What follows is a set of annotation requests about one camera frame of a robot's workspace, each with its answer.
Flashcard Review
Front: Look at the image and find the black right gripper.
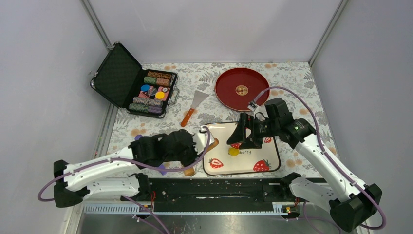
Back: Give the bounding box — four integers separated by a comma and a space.
226, 112, 280, 150

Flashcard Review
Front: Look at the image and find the red round plate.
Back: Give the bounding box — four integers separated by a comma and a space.
215, 68, 269, 112

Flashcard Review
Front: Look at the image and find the black poker chip case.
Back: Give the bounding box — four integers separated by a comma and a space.
90, 42, 179, 118

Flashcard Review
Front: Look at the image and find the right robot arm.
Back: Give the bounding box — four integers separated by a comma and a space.
226, 98, 382, 232

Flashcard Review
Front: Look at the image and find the yellow dough piece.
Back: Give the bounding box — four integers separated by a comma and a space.
228, 148, 240, 156

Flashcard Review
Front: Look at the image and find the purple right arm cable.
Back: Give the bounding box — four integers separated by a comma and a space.
247, 86, 387, 234

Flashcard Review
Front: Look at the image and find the wooden dough roller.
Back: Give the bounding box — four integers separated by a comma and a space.
183, 138, 220, 177

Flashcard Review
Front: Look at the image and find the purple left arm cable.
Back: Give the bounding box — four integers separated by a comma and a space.
37, 126, 212, 234

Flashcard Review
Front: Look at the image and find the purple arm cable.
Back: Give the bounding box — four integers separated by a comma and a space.
247, 86, 387, 234
37, 126, 212, 234

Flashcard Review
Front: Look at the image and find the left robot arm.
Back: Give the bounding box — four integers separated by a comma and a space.
53, 127, 215, 208

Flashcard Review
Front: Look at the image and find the purple cylinder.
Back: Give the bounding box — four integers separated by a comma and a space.
132, 134, 165, 169

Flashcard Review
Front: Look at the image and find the floral table mat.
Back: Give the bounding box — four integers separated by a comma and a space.
102, 62, 337, 156

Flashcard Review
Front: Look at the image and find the white strawberry tray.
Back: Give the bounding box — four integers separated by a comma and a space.
203, 122, 281, 176

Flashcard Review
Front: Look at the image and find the metal spatula wooden handle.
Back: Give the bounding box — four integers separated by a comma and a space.
180, 90, 209, 127

